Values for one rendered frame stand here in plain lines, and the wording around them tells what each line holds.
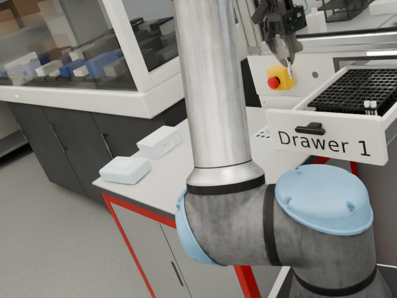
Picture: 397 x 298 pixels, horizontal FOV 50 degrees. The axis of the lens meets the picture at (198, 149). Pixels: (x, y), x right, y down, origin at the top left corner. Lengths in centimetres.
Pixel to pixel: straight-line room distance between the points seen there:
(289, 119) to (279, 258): 51
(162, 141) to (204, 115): 84
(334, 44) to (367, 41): 10
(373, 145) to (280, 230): 44
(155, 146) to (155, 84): 33
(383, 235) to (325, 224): 108
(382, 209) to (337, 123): 62
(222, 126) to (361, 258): 25
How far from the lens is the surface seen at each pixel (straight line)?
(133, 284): 220
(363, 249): 60
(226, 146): 59
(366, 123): 94
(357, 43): 128
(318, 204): 55
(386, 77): 120
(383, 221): 158
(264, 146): 125
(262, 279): 115
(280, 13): 112
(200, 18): 59
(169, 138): 144
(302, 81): 142
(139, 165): 133
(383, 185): 148
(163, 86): 168
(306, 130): 98
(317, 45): 134
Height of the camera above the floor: 135
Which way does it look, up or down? 25 degrees down
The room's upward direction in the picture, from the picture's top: 19 degrees counter-clockwise
